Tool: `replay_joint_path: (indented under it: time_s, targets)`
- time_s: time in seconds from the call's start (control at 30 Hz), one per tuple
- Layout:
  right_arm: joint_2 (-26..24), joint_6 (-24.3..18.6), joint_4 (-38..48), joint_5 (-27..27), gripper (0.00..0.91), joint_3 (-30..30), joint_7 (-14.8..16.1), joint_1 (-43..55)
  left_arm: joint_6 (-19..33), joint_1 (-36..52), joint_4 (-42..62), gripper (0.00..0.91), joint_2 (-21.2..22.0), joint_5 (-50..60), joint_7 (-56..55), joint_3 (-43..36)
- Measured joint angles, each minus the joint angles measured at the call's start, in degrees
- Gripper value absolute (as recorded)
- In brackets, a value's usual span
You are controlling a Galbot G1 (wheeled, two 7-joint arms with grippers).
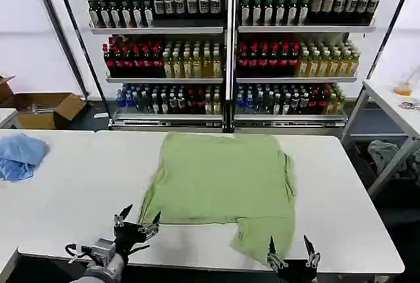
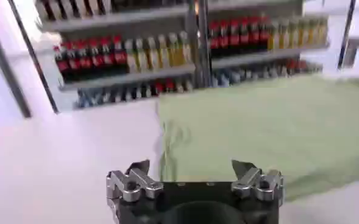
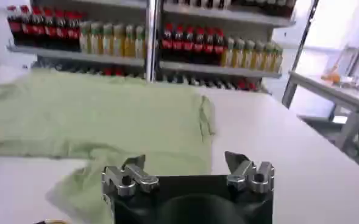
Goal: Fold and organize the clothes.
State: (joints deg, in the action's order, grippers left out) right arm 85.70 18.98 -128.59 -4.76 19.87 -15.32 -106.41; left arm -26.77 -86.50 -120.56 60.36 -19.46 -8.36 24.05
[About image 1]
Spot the crumpled blue cloth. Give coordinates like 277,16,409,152
0,133,49,182

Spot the light green shirt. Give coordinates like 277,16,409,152
137,132,298,269

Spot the small brown cardboard box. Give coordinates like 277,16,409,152
0,74,16,105

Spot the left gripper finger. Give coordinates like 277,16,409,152
138,210,162,236
113,204,134,229

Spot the orange object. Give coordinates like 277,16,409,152
393,78,415,96

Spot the white side table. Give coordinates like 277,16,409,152
340,78,420,199

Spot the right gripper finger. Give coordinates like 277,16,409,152
266,235,289,269
303,234,321,268

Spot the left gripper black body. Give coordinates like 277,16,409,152
113,221,156,258

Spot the crumpled grey cloth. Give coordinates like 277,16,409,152
367,139,420,183

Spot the black slanted pole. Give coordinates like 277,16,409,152
364,0,420,81
51,0,113,123
31,0,90,97

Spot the open brown cardboard box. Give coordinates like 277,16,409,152
12,92,88,130

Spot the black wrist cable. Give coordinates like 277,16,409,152
65,243,93,264

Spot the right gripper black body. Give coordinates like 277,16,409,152
273,259,319,283

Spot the shelf rack with bottles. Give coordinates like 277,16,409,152
72,0,232,133
231,0,381,129

